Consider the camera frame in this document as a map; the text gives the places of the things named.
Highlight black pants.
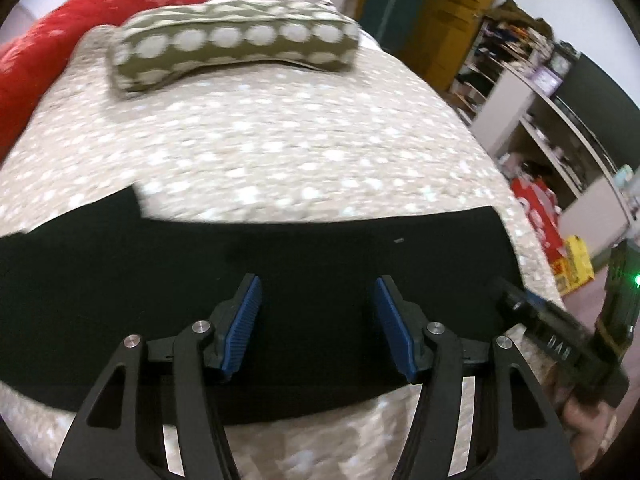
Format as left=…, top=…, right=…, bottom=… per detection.
left=1, top=188, right=523, bottom=426

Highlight person's right hand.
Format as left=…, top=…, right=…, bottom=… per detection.
left=542, top=364, right=617, bottom=472

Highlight yellow cardboard box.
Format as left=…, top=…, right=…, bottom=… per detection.
left=551, top=235, right=596, bottom=296

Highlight red cardboard box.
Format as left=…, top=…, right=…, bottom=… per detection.
left=511, top=176, right=564, bottom=263

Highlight black television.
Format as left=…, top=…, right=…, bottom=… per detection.
left=554, top=54, right=639, bottom=169

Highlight white shelf unit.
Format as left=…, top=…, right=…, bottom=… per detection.
left=448, top=10, right=639, bottom=258

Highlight beige dotted quilt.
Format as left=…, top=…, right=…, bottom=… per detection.
left=0, top=0, right=572, bottom=480

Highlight yellow wooden door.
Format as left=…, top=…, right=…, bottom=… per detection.
left=398, top=0, right=494, bottom=92

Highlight green hedgehog pattern pillow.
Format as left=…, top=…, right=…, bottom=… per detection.
left=106, top=0, right=360, bottom=92

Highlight red rolled comforter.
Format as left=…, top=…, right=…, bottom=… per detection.
left=1, top=0, right=206, bottom=158

